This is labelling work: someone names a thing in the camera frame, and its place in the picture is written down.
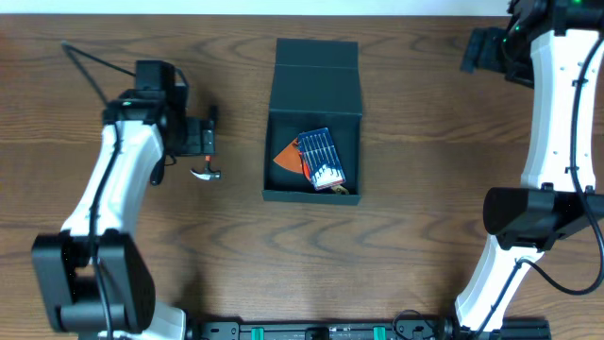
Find small claw hammer black handle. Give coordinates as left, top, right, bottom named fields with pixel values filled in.
left=190, top=104, right=222, bottom=182

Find blue precision screwdriver set case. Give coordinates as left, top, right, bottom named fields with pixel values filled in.
left=297, top=127, right=348, bottom=195

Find red handled cutting pliers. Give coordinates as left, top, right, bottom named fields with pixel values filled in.
left=294, top=139, right=310, bottom=181

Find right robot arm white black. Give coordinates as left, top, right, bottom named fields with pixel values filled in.
left=435, top=0, right=603, bottom=339

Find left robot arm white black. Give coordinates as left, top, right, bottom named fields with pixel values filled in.
left=31, top=99, right=218, bottom=339

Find dark green open box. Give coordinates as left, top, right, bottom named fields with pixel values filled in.
left=262, top=38, right=363, bottom=206

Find orange scraper wooden handle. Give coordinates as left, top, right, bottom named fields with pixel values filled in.
left=273, top=138, right=305, bottom=177

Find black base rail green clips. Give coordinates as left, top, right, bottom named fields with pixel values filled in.
left=184, top=311, right=552, bottom=340

